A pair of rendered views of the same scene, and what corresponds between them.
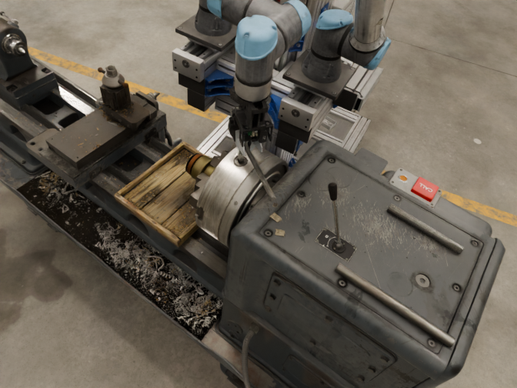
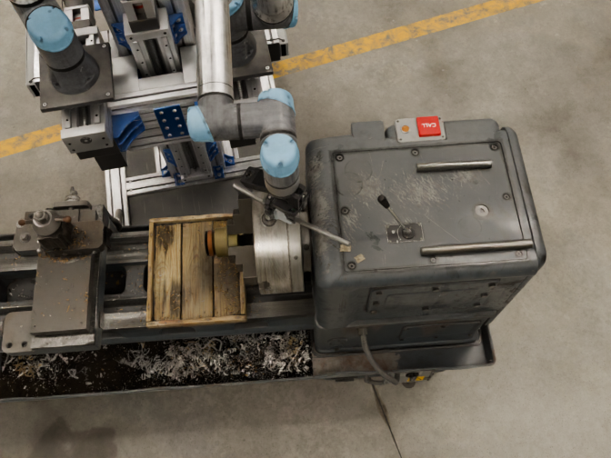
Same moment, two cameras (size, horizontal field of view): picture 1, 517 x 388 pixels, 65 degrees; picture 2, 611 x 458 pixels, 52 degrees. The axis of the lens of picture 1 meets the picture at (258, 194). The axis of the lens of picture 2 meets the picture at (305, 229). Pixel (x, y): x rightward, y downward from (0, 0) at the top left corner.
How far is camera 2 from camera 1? 0.76 m
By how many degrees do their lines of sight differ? 21
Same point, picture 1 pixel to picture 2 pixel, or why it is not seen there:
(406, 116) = not seen: outside the picture
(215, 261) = (287, 306)
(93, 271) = (122, 401)
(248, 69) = (286, 180)
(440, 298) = (502, 214)
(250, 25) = (275, 154)
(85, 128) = (53, 288)
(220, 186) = (271, 253)
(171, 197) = (196, 283)
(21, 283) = not seen: outside the picture
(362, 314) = (463, 271)
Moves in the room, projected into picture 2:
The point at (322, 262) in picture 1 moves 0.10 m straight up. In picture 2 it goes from (408, 255) to (414, 240)
